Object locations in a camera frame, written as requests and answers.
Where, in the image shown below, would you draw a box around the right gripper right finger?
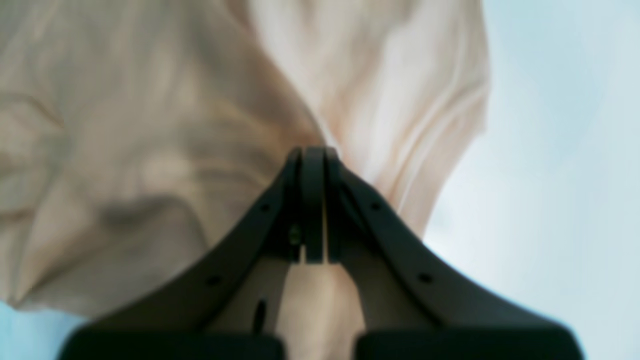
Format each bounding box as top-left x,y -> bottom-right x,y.
324,148 -> 584,360

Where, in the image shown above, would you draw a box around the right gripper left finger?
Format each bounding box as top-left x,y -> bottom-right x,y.
60,146 -> 326,360

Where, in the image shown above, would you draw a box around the peach pink T-shirt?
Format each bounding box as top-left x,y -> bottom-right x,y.
0,0 -> 491,360

